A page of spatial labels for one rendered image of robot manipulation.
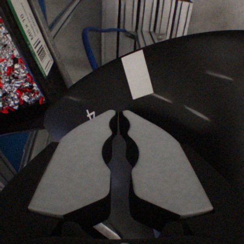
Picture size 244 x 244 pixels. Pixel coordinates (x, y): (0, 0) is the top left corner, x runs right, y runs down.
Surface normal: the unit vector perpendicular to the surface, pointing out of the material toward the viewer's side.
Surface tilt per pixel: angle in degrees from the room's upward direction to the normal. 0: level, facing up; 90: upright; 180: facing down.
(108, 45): 0
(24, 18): 90
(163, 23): 0
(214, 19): 0
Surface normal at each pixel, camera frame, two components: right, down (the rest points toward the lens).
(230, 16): 0.02, 0.73
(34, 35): 0.98, -0.16
